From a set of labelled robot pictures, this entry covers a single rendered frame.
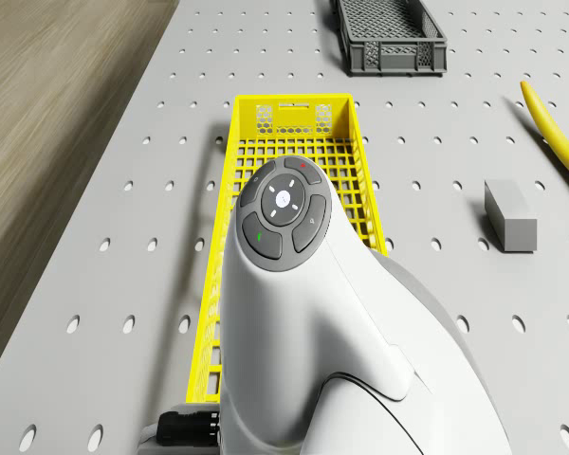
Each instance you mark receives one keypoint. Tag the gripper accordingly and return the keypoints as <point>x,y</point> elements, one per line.
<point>185,426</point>

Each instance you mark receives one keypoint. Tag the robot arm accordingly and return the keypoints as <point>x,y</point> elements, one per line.
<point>303,332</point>

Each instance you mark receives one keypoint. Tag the grey cube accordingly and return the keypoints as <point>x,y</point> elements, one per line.
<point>514,218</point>

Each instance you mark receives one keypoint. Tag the banana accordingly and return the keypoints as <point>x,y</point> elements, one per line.
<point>557,142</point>

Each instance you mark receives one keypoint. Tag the yellow basket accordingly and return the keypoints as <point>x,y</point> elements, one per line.
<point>294,102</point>

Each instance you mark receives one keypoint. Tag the dark grey basket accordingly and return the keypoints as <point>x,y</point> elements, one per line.
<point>398,59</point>

